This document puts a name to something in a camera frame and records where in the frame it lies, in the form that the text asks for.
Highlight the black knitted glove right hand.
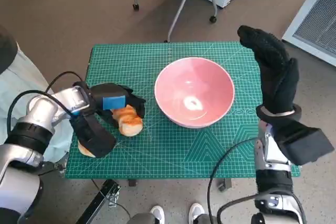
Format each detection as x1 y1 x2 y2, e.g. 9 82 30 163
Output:
237 25 300 116

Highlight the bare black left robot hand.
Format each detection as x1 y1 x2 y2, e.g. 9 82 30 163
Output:
90 82 146 124

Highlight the long toy bread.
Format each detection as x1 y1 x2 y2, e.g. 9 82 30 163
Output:
112 104 144 137

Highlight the round toy bread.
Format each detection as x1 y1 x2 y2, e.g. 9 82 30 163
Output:
78 140 97 158

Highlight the pink bowl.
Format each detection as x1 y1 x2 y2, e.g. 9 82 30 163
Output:
154 57 236 130

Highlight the white cabinet with mesh panel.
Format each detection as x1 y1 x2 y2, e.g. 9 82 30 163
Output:
282 0 336 67

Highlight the green cutting mat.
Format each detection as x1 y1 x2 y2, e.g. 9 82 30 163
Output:
64 41 301 180

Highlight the black metal strut with clamp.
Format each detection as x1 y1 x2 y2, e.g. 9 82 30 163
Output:
76 179 122 224

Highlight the white shoe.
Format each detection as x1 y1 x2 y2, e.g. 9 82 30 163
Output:
150 205 165 224
189 202 206 224

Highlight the grey leg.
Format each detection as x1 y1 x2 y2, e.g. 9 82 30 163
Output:
127 212 161 224

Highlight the dark leg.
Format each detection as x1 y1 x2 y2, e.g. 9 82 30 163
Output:
195 213 224 224

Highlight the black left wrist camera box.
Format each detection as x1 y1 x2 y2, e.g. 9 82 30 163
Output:
69 112 117 158

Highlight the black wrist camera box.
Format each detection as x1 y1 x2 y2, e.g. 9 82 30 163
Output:
69 112 117 158
272 119 335 166

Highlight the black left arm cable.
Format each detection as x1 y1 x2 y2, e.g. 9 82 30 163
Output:
7 91 73 125
46 71 86 93

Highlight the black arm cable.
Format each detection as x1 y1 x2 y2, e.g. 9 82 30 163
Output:
7 91 73 125
207 137 259 218
46 71 86 93

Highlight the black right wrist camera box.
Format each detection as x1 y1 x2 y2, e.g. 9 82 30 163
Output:
272 119 335 166

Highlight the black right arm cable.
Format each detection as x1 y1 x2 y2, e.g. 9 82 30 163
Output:
207 137 259 218

